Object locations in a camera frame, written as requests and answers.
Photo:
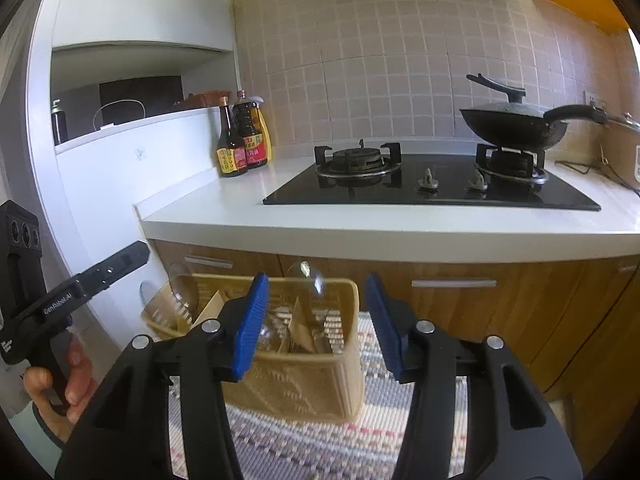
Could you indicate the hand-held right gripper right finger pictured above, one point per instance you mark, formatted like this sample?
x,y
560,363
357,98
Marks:
x,y
384,327

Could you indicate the black glass gas stove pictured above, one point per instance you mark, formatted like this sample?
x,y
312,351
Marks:
x,y
440,200

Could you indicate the beige plastic basket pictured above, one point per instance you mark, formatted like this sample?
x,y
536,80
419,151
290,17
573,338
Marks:
x,y
300,385

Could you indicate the large dark sauce bottle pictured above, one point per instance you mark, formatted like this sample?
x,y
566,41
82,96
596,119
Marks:
x,y
254,145

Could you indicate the small dark sauce bottle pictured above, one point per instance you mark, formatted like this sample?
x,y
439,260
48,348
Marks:
x,y
230,152

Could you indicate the gas burner with grate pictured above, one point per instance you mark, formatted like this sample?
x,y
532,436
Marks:
x,y
357,162
510,164

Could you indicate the person's left hand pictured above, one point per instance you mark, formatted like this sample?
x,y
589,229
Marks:
x,y
80,380

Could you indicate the woven striped rug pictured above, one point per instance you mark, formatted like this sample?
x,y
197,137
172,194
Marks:
x,y
325,445

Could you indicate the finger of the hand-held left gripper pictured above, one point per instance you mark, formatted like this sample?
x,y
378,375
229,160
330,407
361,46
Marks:
x,y
112,267

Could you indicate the grey stove knob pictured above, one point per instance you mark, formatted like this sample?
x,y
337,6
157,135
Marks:
x,y
476,181
428,181

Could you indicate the wooden cabinet door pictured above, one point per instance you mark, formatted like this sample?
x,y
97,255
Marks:
x,y
600,350
250,262
450,320

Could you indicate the black wok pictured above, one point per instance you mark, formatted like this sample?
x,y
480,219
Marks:
x,y
505,130

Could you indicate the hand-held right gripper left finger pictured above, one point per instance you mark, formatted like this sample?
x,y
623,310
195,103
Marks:
x,y
251,327

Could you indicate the white wall socket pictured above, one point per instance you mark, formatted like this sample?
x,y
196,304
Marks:
x,y
595,99

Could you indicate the yellow bottle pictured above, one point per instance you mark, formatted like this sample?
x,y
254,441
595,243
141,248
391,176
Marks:
x,y
265,137

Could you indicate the clear glass cup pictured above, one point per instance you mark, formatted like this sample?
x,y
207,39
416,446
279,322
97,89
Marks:
x,y
311,277

